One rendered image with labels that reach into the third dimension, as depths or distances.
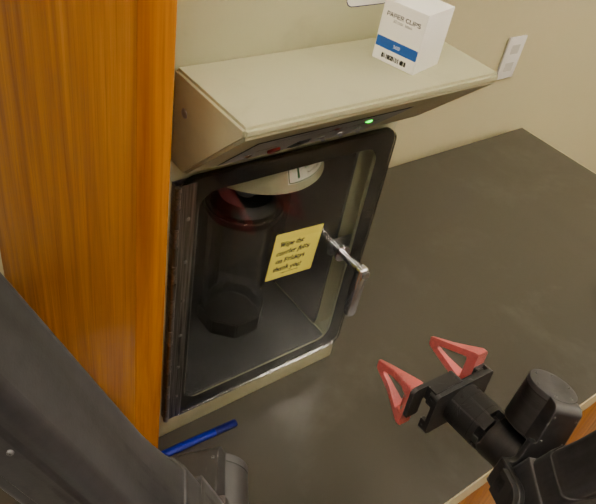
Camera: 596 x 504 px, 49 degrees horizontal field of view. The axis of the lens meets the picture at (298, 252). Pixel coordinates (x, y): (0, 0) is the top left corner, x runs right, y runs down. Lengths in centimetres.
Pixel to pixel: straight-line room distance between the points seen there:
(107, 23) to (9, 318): 28
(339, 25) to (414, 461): 64
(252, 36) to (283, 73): 5
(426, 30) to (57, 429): 50
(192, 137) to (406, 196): 100
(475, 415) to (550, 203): 98
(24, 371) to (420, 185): 138
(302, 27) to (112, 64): 22
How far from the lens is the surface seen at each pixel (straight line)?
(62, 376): 32
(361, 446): 104
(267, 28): 65
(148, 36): 48
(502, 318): 132
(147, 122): 51
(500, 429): 82
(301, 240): 84
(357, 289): 91
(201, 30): 61
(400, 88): 65
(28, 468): 32
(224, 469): 56
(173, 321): 80
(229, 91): 58
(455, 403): 83
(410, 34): 67
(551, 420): 77
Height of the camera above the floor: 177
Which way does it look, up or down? 40 degrees down
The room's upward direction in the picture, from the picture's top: 12 degrees clockwise
